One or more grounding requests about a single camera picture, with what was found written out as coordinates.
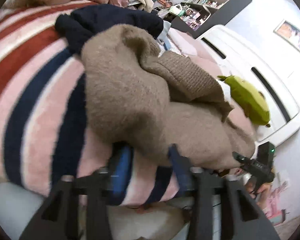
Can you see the green plush toy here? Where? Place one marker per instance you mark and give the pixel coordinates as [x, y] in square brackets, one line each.
[251, 101]

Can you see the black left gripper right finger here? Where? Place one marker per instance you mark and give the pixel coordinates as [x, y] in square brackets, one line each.
[221, 209]

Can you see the striped pink fleece blanket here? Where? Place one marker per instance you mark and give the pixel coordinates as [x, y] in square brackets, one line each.
[44, 133]

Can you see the person's right hand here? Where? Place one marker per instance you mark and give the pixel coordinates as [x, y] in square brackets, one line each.
[262, 193]

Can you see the light blue garment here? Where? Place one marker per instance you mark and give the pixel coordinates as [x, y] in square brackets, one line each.
[162, 38]

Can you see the dark bookshelf with items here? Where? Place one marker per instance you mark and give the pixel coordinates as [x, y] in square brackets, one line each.
[198, 16]

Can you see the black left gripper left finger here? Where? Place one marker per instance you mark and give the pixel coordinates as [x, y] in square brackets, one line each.
[57, 217]

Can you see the brown fuzzy knit sweater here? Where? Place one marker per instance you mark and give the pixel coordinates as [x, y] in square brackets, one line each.
[152, 99]

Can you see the white bed headboard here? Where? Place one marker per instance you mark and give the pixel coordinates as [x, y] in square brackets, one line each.
[230, 50]

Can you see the framed wall picture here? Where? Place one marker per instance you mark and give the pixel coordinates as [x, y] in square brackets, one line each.
[289, 33]

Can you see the black garment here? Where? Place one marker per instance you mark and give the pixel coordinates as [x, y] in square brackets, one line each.
[84, 23]

